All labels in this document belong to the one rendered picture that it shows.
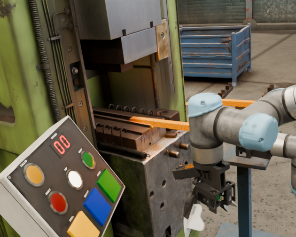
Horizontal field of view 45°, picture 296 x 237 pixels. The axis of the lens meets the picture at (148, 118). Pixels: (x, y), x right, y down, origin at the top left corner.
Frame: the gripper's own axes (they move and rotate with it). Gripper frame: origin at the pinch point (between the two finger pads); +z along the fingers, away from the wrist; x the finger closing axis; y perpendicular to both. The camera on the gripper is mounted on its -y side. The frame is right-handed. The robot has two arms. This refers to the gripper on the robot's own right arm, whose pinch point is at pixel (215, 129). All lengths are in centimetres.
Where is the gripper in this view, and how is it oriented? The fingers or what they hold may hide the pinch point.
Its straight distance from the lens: 129.7
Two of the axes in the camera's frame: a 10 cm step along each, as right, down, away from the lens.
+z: -8.0, -1.2, 5.9
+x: 5.9, -3.7, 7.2
